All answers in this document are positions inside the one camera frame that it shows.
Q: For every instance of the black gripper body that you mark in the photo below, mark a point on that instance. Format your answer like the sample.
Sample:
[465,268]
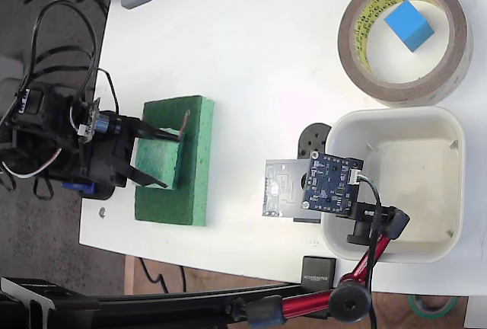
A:
[104,161]

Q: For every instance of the blue cube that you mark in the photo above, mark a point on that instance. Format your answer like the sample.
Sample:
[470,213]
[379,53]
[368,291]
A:
[407,24]

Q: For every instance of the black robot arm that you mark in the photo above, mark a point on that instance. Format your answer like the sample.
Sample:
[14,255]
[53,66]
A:
[36,106]

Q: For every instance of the brown roll of tape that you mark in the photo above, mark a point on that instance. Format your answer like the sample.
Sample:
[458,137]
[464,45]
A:
[344,39]

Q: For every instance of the green tape roll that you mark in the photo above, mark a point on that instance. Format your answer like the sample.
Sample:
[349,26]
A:
[451,304]

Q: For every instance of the small green sponge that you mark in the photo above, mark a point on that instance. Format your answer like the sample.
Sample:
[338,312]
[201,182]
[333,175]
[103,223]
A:
[156,157]

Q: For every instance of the blue plastic clip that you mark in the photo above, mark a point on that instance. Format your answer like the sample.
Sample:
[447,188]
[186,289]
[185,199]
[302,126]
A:
[81,187]

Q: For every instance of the small metal nut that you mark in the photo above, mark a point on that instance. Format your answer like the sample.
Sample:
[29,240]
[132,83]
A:
[102,212]

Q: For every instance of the large green sponge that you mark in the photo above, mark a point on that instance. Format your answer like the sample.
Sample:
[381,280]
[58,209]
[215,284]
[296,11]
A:
[198,161]

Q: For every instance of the grey circuit board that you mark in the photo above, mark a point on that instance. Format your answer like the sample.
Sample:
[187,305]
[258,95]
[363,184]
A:
[279,188]

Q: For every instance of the black round disc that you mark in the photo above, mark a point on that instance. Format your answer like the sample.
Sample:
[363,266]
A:
[314,136]

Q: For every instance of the black block with lettering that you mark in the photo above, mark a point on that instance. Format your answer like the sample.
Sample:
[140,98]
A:
[317,270]

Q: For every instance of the white plastic container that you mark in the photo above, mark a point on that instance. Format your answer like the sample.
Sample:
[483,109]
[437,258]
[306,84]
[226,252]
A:
[414,184]

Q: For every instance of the gripper camera board with lens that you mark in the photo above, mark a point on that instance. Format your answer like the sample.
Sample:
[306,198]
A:
[91,119]

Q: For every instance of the black metal rail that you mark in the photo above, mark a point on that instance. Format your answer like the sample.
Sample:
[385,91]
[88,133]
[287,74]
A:
[152,306]

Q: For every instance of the blue camera circuit board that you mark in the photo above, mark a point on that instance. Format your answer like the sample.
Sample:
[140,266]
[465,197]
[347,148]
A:
[331,184]

